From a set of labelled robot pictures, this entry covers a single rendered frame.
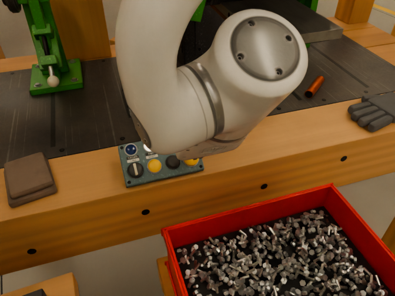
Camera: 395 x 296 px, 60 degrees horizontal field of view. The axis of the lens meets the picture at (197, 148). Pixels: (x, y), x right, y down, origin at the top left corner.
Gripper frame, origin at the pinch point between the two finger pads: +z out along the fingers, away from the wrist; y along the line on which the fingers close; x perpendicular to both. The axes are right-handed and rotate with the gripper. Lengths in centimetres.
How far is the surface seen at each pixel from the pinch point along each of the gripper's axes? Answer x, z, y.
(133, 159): 2.0, 7.0, -10.6
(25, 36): 208, 267, -74
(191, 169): -2.2, 7.0, -0.5
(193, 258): -17.2, 1.4, -4.9
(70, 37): 49, 38, -19
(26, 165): 5.9, 11.0, -29.5
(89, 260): -15, 110, -34
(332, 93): 11.0, 18.2, 42.7
